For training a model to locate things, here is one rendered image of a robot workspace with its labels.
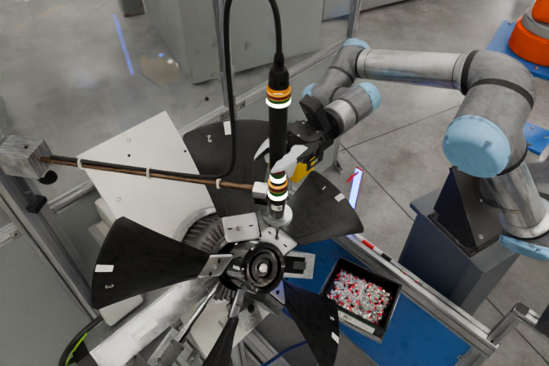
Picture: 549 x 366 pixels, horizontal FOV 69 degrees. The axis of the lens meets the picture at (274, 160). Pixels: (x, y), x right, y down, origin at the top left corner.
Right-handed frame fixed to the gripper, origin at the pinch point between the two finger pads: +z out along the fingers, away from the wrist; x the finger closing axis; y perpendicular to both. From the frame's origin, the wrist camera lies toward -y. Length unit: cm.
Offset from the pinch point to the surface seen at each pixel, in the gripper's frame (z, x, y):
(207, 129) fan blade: -2.1, 23.3, 7.7
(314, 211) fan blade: -17.1, -0.9, 31.2
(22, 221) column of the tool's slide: 41, 56, 35
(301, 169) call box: -37, 21, 46
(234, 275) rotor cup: 12.3, -1.8, 27.8
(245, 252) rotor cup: 8.2, -1.2, 22.9
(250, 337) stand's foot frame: -8, 21, 141
